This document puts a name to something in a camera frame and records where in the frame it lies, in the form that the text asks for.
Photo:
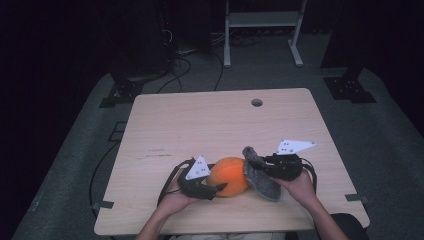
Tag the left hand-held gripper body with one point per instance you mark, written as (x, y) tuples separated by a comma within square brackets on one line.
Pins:
[(196, 190)]

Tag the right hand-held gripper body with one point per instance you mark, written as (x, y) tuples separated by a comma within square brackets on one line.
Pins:
[(286, 168)]

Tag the orange plush toy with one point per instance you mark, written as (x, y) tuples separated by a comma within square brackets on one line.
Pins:
[(230, 176)]

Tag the grey fuzzy cloth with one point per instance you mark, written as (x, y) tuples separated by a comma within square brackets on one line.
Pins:
[(263, 186)]

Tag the person's left hand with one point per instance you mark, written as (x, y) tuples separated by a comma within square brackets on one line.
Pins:
[(176, 201)]

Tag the person's right hand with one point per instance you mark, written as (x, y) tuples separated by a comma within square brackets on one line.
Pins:
[(301, 191)]

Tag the grey tape strip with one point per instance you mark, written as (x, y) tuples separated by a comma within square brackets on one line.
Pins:
[(103, 204), (356, 198)]

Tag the black chair seat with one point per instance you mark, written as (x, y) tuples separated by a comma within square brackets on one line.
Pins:
[(353, 226)]

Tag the black stand with bolted base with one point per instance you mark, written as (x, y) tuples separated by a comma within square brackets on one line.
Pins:
[(348, 88)]

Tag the white metal stand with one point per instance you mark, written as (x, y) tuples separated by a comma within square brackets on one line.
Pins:
[(263, 19)]

